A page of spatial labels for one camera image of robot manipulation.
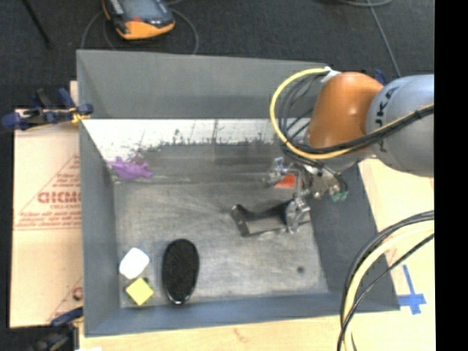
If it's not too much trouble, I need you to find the purple toy animal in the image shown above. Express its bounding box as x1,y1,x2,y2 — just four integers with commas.
107,155,154,181

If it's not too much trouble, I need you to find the yellow square sponge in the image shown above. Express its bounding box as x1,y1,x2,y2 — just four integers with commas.
125,276,155,306

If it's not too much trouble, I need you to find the dark grey flat block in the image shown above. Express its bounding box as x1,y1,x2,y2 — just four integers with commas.
230,200,294,238

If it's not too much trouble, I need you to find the brown cardboard board, red print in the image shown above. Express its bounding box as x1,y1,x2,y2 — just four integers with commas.
9,80,84,328

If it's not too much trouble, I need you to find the orange-red small block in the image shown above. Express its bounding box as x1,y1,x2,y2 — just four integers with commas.
273,174,298,190

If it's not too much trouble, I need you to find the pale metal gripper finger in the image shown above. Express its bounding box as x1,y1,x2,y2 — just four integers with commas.
263,156,294,189
284,195,312,235

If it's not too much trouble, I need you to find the white rounded block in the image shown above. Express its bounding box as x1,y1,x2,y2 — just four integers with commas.
118,246,151,280

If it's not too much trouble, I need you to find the grey metal bin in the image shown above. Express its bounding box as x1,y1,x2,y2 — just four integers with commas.
75,48,400,337

